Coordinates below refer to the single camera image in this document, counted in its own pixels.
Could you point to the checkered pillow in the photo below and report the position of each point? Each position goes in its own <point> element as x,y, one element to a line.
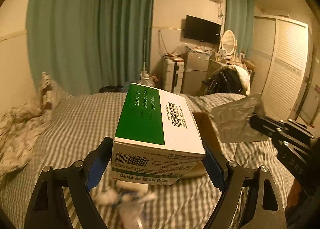
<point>51,93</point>

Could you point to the clear plastic jar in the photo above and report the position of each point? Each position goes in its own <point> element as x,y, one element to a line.
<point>130,214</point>

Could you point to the green white medicine box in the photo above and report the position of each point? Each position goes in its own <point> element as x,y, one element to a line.
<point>157,140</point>

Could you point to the silver mini fridge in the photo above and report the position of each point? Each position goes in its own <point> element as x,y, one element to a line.
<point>195,70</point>

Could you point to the white tissue packet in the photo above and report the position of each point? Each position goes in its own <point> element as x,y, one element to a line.
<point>138,196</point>

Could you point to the roll of masking tape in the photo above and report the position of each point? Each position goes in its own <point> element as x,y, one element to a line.
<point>131,186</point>

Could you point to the black wall television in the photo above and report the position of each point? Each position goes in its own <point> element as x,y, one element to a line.
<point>201,30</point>

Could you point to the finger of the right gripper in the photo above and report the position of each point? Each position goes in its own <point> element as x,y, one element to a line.
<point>297,130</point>
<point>277,130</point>

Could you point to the black bag pile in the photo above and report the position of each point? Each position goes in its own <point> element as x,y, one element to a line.
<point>223,80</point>

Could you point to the brown cardboard box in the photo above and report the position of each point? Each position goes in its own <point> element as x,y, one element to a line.
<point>209,138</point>

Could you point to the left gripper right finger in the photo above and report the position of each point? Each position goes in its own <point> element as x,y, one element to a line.
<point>250,193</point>

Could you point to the silver blister pill pack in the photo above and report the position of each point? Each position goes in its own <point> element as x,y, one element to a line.
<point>232,120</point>

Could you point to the large clear water bottle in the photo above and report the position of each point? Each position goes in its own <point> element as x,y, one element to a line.
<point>145,78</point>

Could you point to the oval white vanity mirror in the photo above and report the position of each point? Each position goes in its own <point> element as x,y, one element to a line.
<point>228,43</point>

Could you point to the floral patterned duvet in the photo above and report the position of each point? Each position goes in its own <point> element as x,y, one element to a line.
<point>20,128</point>

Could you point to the white louvered wardrobe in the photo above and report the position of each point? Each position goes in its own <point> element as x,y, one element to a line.
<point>280,52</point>

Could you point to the small green curtain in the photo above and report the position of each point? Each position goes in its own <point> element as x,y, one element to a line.
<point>240,20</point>

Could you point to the white suitcase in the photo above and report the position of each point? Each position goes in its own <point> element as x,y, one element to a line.
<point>172,74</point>

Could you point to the white pillow on chair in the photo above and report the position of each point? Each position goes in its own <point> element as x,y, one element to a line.
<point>244,78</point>

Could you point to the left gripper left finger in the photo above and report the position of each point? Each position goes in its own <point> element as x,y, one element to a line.
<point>47,206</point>

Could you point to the large green curtain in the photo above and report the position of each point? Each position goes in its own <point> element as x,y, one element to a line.
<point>86,45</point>

